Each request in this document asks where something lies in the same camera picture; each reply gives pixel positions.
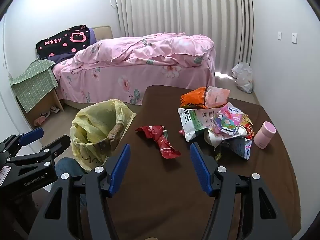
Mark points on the white crushed carton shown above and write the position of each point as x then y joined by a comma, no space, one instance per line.
241,147

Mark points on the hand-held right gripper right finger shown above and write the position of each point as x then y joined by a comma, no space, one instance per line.
200,170

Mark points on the white crumpled paper cup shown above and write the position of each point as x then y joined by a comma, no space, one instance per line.
212,137

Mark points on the green checked cloth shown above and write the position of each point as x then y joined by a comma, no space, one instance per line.
32,77

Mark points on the person's leg in jeans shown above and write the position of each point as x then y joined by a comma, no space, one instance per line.
70,166

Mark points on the white wall switch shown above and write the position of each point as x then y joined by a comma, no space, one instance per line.
294,37
279,35

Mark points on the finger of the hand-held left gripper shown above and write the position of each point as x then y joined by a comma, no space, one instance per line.
32,134
53,147

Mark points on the white and green packet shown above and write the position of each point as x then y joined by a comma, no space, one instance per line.
193,121

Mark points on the white shoe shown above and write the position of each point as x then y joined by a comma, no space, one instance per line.
55,110

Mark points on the red and yellow candy wrapper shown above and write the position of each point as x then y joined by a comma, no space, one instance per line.
248,127

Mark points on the pink floral bed sheet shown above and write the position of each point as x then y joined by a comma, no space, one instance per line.
112,80

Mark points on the pink cup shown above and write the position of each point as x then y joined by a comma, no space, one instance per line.
263,136

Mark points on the pink slipper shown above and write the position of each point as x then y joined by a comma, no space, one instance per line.
41,119

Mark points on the beige headboard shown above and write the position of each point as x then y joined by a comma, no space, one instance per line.
103,32

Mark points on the small dark wrapper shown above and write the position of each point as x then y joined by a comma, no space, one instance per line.
218,156

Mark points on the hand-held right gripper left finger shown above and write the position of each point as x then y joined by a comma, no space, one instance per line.
120,170

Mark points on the small pink object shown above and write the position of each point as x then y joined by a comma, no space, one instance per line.
181,132

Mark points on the white pleated curtain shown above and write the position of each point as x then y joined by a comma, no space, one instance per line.
187,10

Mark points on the black pink patterned pillow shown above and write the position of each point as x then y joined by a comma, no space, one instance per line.
62,41

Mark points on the cartoon print wrapper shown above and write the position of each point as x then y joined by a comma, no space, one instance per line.
225,125

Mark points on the wooden nightstand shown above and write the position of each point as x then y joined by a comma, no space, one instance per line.
56,101

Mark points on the orange snack packet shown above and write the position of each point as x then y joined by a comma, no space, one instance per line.
192,97

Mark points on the patterned waste bin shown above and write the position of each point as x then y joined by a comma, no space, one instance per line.
101,150

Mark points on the pink translucent plastic bag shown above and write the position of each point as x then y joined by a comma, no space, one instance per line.
216,96

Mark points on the pink floral duvet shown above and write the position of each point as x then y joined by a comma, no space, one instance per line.
150,46

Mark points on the white plastic bag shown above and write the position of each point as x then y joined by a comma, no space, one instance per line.
242,76

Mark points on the pink tissue packet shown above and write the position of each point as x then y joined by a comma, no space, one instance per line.
231,110

